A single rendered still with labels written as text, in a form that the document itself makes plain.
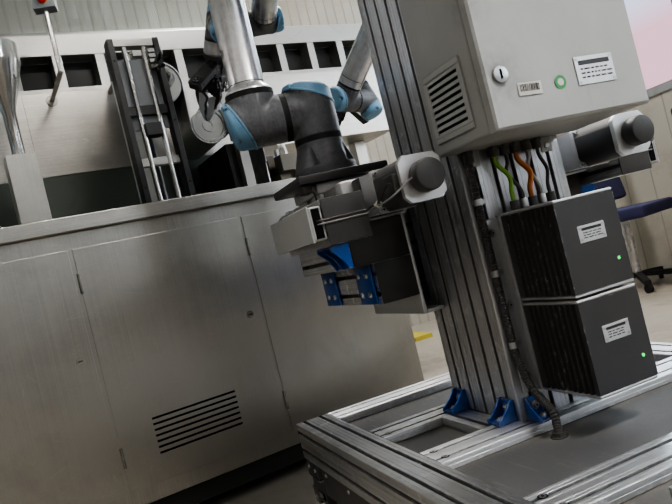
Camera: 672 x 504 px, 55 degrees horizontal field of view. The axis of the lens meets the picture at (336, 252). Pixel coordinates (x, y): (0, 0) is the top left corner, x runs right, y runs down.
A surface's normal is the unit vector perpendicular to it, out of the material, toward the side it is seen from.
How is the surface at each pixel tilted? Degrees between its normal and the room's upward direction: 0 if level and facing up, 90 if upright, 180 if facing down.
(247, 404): 90
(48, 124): 90
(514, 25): 92
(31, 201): 90
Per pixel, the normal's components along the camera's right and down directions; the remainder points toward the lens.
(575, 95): 0.33, -0.09
